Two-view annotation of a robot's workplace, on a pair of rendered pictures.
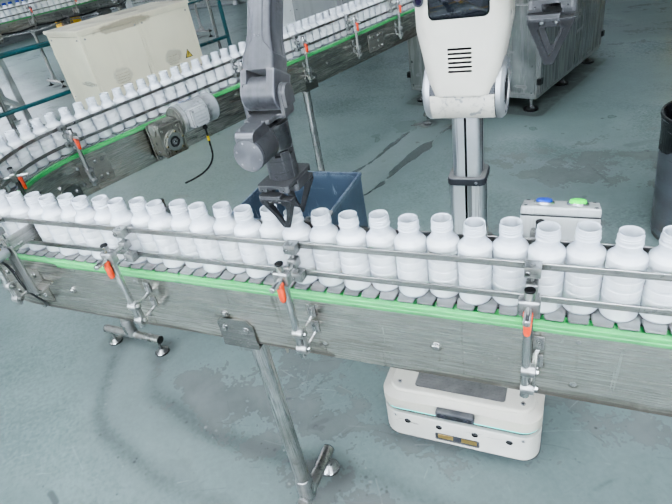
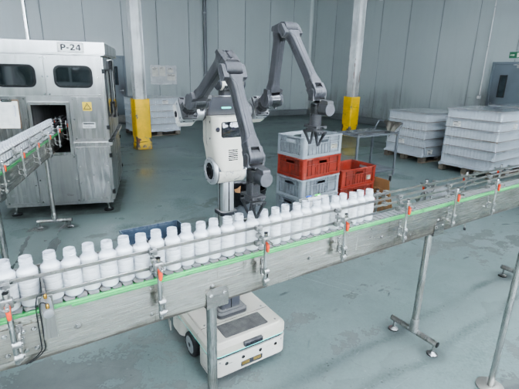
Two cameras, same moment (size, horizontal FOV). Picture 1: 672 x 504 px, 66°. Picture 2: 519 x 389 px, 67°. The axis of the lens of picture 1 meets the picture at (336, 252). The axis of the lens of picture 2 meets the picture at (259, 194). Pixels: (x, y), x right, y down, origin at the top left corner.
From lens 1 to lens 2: 1.44 m
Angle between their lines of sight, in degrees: 57
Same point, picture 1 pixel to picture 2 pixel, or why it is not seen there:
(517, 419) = (277, 326)
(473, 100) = (237, 172)
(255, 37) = (251, 134)
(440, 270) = (308, 221)
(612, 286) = (352, 211)
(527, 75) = (106, 187)
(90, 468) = not seen: outside the picture
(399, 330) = (296, 255)
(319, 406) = not seen: outside the picture
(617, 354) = (357, 235)
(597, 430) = (287, 328)
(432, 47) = (222, 149)
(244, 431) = not seen: outside the picture
